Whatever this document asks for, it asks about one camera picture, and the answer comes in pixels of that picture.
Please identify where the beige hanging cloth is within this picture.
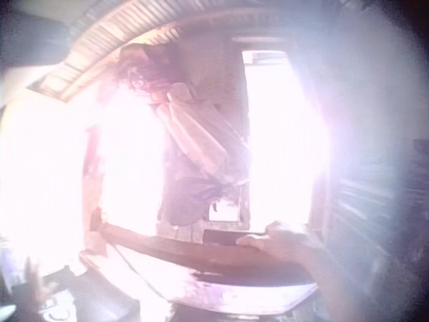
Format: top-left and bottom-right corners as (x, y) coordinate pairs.
(156, 83), (247, 184)

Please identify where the person's right hand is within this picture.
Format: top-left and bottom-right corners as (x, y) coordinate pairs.
(236, 219), (328, 266)

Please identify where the dark cluttered workbench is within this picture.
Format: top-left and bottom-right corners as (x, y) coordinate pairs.
(40, 266), (143, 322)

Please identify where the grey purple hanging cloth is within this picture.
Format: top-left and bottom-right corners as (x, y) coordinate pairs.
(160, 172), (243, 226)

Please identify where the reddish brown wooden plank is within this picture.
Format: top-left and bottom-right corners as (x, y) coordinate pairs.
(99, 223), (314, 279)

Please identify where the red hanging cloth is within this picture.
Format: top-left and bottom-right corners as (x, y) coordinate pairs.
(117, 43), (177, 103)

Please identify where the white work board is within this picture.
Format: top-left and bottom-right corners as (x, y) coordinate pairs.
(78, 250), (318, 317)

